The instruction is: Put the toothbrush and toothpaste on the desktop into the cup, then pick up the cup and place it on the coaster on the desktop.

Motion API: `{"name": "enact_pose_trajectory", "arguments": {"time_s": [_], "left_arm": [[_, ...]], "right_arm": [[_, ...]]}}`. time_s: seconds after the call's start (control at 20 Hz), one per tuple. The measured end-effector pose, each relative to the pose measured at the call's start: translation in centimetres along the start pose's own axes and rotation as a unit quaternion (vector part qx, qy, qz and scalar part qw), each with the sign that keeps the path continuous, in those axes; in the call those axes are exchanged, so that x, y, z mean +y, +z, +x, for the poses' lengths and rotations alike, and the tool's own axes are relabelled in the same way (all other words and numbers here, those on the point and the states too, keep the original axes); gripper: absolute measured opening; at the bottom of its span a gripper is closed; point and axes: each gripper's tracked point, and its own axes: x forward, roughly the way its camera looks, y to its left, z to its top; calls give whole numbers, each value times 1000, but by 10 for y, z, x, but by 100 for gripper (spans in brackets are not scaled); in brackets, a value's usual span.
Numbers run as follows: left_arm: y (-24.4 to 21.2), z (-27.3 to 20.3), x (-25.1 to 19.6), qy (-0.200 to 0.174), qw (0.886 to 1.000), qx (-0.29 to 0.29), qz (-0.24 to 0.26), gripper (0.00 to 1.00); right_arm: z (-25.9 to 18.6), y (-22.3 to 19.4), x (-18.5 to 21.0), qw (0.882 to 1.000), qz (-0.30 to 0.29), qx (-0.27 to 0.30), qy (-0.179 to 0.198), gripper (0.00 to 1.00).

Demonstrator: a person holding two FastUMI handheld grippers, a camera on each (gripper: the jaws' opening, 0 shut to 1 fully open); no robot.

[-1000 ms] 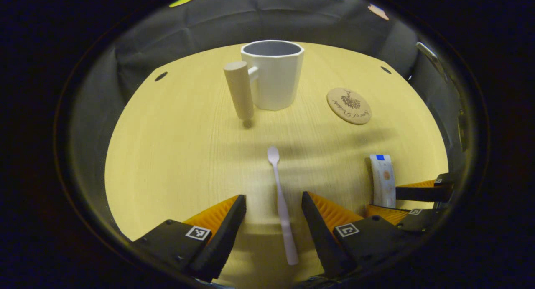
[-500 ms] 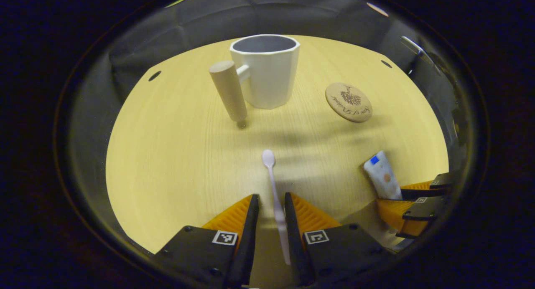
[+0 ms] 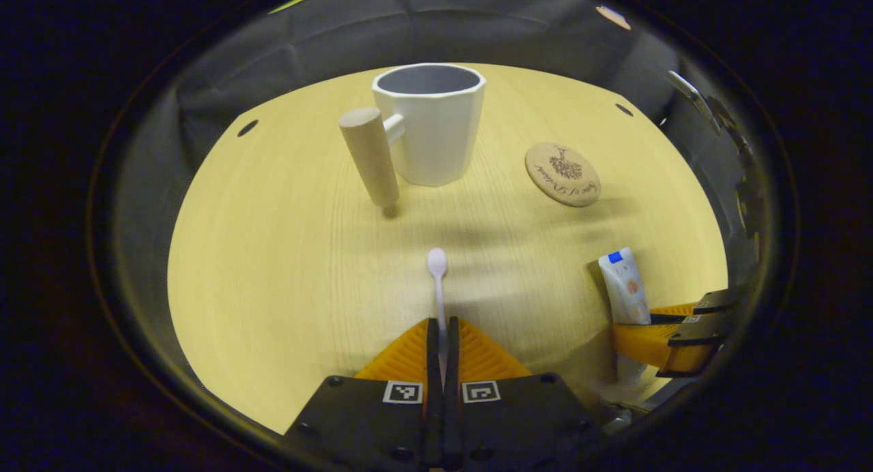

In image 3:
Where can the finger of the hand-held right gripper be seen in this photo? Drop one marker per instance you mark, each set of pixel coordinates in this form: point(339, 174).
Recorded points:
point(709, 301)
point(648, 342)

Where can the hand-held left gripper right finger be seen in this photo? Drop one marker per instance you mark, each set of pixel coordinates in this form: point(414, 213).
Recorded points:
point(453, 349)

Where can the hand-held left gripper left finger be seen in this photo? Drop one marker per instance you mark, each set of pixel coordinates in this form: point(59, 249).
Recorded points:
point(432, 349)

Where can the white toothbrush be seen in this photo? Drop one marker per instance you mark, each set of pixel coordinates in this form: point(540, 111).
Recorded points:
point(437, 262)

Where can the dark metal stand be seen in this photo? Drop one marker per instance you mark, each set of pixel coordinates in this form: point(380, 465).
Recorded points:
point(689, 93)

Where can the round wooden coaster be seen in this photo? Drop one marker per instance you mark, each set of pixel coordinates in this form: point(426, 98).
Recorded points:
point(545, 179)

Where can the white toothpaste tube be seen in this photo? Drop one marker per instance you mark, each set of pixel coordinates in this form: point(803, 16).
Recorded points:
point(624, 288)

